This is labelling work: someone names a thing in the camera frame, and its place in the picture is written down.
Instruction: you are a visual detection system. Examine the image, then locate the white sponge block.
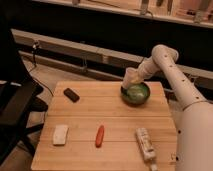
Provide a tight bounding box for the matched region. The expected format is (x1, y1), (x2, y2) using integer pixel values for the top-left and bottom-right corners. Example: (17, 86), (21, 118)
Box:
(53, 125), (69, 145)

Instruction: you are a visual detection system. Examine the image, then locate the white tube bottle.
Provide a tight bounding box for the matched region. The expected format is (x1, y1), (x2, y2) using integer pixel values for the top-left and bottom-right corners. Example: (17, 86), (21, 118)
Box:
(136, 128), (158, 171)

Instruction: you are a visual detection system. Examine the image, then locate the black cable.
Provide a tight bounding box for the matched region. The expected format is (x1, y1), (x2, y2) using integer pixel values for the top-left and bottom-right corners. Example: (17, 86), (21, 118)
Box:
(19, 40), (55, 98)

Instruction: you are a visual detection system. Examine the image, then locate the black chair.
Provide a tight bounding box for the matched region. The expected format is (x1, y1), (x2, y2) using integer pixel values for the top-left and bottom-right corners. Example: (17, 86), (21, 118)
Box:
(0, 19), (48, 165)

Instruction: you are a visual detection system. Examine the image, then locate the black rectangular block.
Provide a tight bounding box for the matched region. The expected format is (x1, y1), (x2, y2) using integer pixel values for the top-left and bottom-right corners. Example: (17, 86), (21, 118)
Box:
(63, 88), (80, 102)

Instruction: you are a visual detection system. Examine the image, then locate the green ceramic bowl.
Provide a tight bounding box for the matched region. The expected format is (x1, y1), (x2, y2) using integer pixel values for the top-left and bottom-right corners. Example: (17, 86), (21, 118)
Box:
(120, 83), (150, 105)

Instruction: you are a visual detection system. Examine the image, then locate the orange carrot toy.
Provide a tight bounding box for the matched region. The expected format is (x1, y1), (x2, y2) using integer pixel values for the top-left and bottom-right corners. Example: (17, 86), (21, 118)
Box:
(95, 125), (105, 148)

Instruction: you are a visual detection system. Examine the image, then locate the wooden table board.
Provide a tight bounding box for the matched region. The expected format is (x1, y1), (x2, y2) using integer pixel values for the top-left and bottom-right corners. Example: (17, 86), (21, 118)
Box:
(31, 81), (177, 171)

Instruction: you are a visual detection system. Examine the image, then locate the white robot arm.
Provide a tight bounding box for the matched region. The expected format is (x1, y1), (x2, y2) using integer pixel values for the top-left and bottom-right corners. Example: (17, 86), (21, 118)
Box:
(132, 44), (213, 171)

